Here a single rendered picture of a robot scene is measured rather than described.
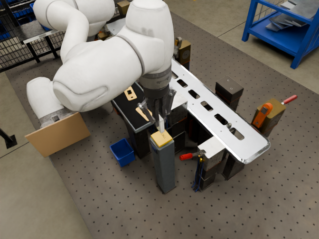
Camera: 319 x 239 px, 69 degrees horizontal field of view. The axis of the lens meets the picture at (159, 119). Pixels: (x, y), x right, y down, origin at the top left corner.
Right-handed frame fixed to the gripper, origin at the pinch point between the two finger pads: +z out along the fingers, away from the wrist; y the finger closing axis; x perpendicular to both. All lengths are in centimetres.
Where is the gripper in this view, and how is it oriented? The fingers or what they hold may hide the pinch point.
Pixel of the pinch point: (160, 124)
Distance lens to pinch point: 79.2
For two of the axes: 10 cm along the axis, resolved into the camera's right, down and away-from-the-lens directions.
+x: -5.4, -6.4, 5.4
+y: 8.4, -4.6, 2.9
